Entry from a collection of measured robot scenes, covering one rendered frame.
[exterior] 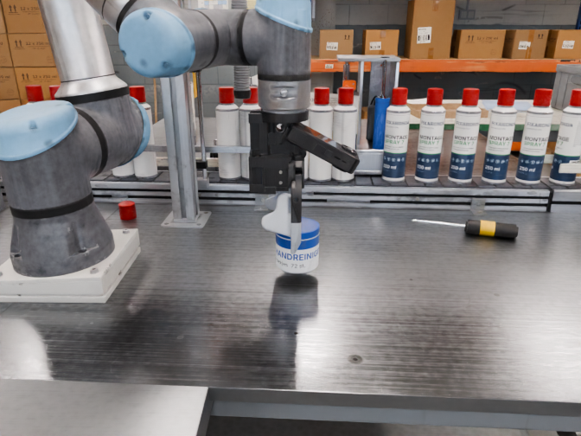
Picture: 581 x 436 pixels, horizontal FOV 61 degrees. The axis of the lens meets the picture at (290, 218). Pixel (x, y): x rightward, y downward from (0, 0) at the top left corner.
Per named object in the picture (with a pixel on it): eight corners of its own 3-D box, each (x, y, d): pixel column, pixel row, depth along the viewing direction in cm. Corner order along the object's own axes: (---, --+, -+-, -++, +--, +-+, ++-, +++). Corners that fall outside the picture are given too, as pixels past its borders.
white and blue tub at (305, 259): (317, 254, 83) (318, 216, 81) (319, 274, 77) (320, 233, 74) (277, 254, 83) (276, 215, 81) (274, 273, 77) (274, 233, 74)
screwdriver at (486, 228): (515, 235, 95) (518, 221, 94) (516, 242, 93) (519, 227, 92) (410, 224, 101) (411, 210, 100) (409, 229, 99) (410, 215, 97)
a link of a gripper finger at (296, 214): (289, 221, 75) (290, 164, 75) (301, 221, 75) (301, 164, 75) (289, 223, 70) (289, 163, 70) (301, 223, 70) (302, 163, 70)
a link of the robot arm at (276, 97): (309, 76, 73) (311, 82, 65) (309, 107, 75) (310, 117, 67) (259, 76, 73) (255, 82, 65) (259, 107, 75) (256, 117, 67)
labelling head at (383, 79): (386, 161, 127) (394, 56, 117) (393, 175, 115) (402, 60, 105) (332, 160, 128) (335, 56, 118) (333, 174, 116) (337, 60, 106)
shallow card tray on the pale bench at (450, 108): (467, 109, 254) (468, 102, 253) (488, 118, 232) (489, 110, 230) (403, 110, 251) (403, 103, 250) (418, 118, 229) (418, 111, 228)
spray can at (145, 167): (161, 173, 118) (151, 85, 110) (154, 179, 113) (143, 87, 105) (139, 172, 118) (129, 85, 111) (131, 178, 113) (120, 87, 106)
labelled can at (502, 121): (501, 178, 114) (515, 87, 106) (508, 185, 109) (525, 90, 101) (477, 178, 114) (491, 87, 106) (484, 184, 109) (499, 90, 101)
